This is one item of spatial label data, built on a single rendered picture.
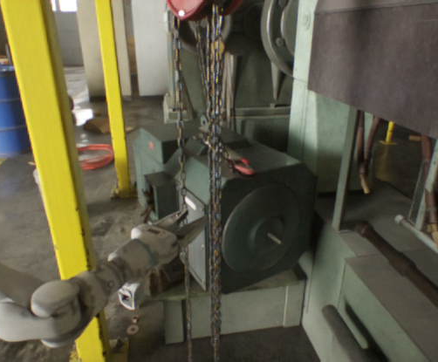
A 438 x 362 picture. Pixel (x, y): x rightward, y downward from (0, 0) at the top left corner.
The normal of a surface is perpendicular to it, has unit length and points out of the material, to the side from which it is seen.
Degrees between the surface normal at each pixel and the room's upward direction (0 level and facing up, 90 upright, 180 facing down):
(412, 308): 0
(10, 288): 41
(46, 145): 90
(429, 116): 90
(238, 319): 90
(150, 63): 90
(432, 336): 0
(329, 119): 72
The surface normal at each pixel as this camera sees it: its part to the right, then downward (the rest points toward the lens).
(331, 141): 0.17, 0.09
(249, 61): 0.18, 0.39
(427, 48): -0.98, 0.07
